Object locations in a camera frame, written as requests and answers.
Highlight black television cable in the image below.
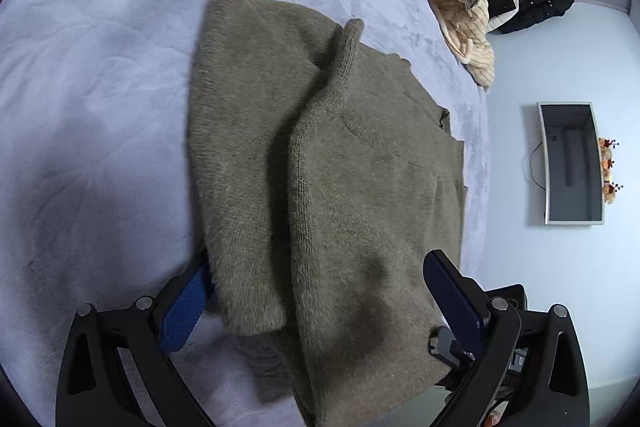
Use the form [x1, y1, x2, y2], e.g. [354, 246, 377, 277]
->
[527, 141, 548, 192]

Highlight lavender plush blanket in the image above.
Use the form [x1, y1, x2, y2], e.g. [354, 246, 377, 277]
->
[0, 0, 493, 427]

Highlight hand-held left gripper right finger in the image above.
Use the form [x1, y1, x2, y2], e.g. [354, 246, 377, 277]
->
[422, 249, 591, 427]

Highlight black jacket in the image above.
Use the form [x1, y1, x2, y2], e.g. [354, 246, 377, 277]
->
[497, 0, 576, 35]

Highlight olive brown knit sweater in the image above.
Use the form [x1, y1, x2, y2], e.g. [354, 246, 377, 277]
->
[187, 0, 468, 427]

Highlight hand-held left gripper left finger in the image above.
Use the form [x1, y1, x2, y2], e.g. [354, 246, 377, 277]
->
[55, 249, 216, 427]

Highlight orange flower decoration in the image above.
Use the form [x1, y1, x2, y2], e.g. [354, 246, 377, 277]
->
[597, 137, 625, 205]

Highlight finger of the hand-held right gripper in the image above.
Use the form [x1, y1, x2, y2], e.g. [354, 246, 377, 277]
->
[427, 326, 476, 369]

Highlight wall-mounted television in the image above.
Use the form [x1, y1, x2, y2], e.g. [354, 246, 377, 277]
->
[537, 102, 605, 226]

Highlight cream striped knit garment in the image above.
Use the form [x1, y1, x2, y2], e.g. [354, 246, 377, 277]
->
[405, 0, 496, 86]

